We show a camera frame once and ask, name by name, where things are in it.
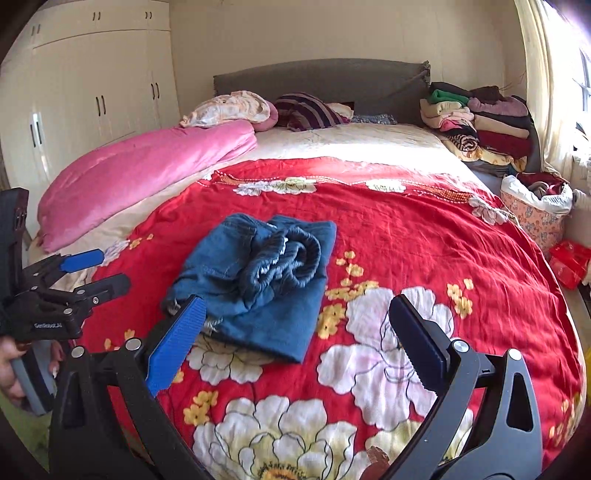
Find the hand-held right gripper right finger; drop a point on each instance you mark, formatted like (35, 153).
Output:
(422, 344)

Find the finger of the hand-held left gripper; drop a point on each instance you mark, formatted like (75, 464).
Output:
(83, 261)
(106, 286)

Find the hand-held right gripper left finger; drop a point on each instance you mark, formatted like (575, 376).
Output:
(178, 346)

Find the blue garment with lace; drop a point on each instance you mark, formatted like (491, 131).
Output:
(272, 318)

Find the person's left hand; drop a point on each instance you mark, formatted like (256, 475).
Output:
(9, 374)

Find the pink quilt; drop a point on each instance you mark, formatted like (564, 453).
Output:
(138, 170)

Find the red floral blanket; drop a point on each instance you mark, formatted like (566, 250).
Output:
(415, 230)

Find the floral fabric basket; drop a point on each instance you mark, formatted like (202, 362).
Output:
(535, 221)

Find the red bag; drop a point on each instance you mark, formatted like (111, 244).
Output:
(570, 263)

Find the cream wardrobe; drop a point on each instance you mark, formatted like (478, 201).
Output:
(83, 92)

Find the cream bed sheet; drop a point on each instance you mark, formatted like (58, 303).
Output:
(360, 143)

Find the floral pillow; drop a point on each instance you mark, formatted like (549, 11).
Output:
(231, 108)

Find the stack of folded clothes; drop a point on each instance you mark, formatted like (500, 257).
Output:
(485, 124)

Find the blue patterned cloth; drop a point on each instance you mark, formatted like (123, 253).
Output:
(374, 119)

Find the striped purple pillow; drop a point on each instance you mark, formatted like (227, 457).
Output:
(304, 110)

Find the cream curtain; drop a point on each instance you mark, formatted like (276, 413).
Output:
(540, 92)

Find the grey headboard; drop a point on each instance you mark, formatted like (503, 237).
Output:
(323, 78)

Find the window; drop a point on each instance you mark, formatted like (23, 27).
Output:
(585, 74)

